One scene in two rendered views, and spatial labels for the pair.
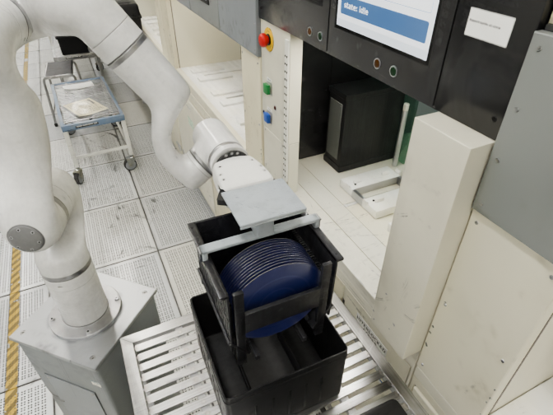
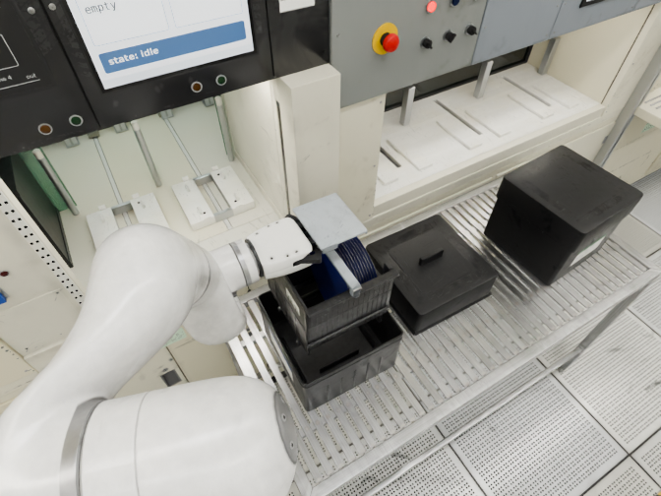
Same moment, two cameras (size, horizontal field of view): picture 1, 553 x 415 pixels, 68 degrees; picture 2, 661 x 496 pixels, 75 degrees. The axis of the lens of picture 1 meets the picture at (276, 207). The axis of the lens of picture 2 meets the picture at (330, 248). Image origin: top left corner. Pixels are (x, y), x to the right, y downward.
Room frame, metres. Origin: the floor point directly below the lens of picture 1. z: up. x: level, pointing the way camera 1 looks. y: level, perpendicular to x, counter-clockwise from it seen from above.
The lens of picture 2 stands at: (0.61, 0.59, 1.87)
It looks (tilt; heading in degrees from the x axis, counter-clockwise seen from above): 50 degrees down; 265
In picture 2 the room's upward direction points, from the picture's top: straight up
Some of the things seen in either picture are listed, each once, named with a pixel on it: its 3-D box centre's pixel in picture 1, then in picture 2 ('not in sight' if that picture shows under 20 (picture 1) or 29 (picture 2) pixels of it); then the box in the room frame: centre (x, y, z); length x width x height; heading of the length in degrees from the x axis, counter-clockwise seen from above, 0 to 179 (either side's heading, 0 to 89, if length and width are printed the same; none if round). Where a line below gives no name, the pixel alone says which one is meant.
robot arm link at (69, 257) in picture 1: (54, 220); not in sight; (0.77, 0.54, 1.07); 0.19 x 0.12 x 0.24; 8
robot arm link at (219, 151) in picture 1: (230, 163); (244, 261); (0.73, 0.09, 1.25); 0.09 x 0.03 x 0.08; 115
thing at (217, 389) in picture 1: (265, 345); (328, 331); (0.57, 0.03, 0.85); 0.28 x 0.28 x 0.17; 24
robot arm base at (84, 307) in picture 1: (76, 289); not in sight; (0.74, 0.53, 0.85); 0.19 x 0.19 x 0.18
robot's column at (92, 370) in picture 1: (118, 384); not in sight; (0.74, 0.53, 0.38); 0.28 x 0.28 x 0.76; 71
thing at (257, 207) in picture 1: (262, 262); (326, 271); (0.58, 0.03, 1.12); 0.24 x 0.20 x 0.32; 114
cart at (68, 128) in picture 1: (94, 124); not in sight; (3.02, 1.47, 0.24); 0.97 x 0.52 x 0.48; 28
